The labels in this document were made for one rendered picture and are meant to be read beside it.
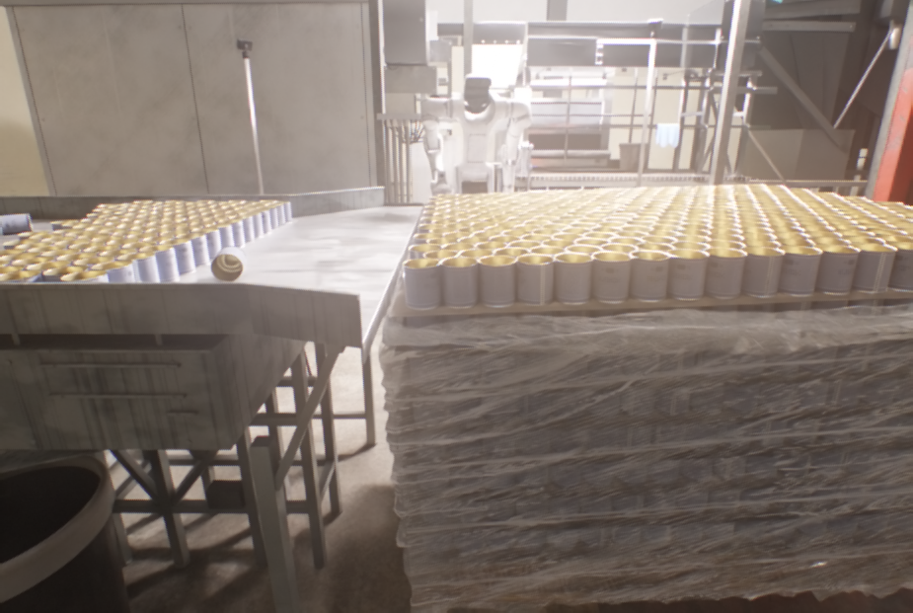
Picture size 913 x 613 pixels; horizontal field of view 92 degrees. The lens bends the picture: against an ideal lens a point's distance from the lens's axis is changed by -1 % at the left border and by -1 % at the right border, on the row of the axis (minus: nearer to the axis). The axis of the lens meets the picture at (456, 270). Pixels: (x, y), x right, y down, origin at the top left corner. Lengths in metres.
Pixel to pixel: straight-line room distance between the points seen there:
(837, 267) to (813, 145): 4.32
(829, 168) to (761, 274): 4.53
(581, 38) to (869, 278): 3.24
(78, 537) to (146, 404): 0.44
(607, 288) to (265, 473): 0.77
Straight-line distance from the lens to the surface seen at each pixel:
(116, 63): 4.20
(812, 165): 5.36
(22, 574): 1.39
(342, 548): 1.91
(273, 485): 1.08
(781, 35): 5.12
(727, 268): 0.92
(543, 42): 3.94
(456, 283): 0.79
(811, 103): 5.23
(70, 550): 1.42
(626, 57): 4.10
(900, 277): 1.14
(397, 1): 3.30
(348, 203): 2.15
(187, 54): 3.94
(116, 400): 1.09
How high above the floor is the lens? 1.39
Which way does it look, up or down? 16 degrees down
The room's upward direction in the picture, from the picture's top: straight up
